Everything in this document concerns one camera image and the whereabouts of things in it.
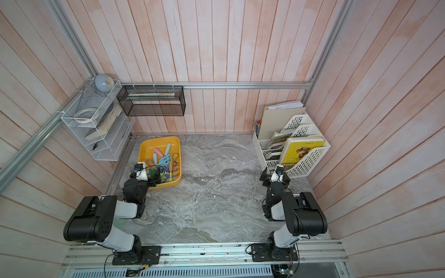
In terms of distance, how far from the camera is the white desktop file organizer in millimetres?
826

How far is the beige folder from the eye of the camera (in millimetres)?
927

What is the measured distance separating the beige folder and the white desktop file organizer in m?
0.02
